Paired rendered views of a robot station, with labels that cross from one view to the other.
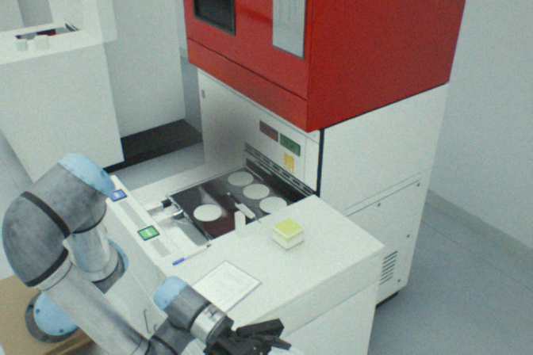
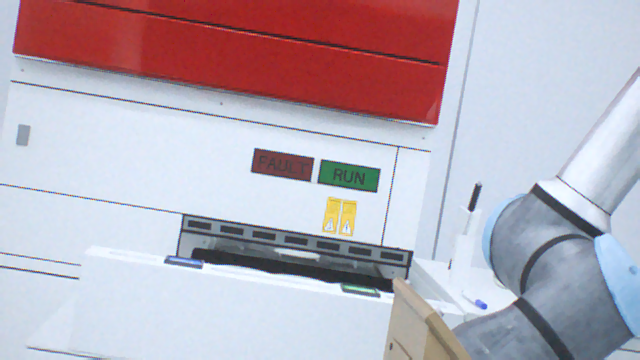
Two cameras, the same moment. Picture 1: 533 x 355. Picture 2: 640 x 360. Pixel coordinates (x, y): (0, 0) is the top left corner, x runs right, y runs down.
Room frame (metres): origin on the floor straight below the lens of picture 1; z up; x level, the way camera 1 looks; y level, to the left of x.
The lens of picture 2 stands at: (0.38, 1.93, 1.21)
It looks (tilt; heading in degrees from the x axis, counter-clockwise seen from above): 3 degrees down; 303
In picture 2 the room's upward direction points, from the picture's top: 10 degrees clockwise
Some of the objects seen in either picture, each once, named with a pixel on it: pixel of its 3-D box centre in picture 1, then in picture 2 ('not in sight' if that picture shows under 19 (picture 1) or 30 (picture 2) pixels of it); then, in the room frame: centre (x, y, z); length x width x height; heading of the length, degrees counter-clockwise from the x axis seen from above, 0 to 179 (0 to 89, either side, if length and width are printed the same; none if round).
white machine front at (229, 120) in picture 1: (251, 135); (210, 194); (1.82, 0.06, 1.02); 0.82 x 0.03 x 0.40; 36
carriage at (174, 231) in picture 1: (172, 237); not in sight; (1.36, 0.33, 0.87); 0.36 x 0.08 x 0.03; 36
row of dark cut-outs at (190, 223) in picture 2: (276, 167); (296, 240); (1.67, -0.04, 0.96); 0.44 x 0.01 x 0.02; 36
